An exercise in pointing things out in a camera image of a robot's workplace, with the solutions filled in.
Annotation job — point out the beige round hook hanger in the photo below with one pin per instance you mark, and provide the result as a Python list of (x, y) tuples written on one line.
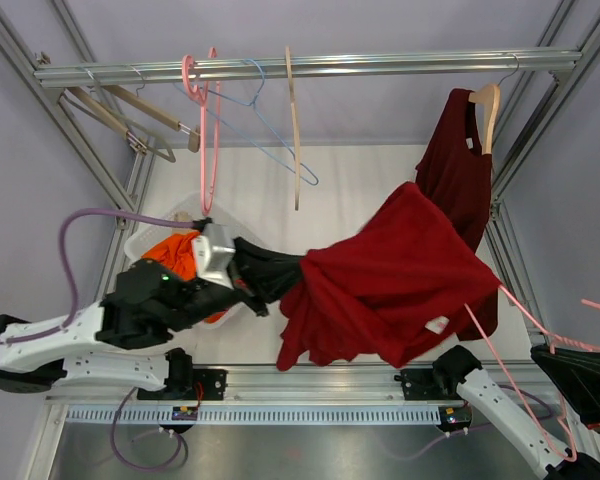
[(295, 128)]

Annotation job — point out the dark maroon t shirt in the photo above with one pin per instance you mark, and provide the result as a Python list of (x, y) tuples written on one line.
[(454, 173)]

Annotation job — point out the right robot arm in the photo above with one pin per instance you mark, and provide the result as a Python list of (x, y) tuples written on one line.
[(459, 372)]

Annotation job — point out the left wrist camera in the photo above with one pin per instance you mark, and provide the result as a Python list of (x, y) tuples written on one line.
[(213, 251)]

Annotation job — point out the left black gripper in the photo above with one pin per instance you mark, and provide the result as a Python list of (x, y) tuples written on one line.
[(260, 276)]

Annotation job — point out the empty wooden hanger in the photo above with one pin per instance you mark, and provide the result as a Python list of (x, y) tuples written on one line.
[(162, 116), (135, 134)]

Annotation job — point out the light blue wire hanger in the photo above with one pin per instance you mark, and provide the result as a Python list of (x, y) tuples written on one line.
[(307, 175)]

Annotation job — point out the white slotted cable duct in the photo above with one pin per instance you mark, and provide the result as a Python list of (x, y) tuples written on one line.
[(255, 415)]

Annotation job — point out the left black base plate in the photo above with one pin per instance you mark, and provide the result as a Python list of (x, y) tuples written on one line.
[(204, 384)]

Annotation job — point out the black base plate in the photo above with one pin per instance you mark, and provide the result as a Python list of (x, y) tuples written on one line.
[(427, 384), (204, 384)]

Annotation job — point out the wooden hanger with metal hook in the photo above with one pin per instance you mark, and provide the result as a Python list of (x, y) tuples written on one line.
[(489, 98)]

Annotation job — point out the orange t shirt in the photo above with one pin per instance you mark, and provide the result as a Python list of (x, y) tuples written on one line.
[(176, 254)]

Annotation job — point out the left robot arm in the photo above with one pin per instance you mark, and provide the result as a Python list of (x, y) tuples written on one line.
[(184, 281)]

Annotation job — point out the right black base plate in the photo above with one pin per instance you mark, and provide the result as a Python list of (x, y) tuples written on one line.
[(427, 384)]

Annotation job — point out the pink plastic hanger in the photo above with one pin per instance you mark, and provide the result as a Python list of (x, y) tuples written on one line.
[(200, 92)]

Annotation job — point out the aluminium hanging rail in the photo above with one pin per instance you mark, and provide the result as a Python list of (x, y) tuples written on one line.
[(316, 66)]

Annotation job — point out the beige t shirt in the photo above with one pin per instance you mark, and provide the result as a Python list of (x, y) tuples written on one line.
[(183, 217)]

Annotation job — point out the white plastic basket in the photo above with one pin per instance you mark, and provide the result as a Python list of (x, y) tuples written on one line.
[(149, 235)]

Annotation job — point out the red t shirt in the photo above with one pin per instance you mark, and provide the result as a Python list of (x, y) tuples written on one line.
[(399, 287)]

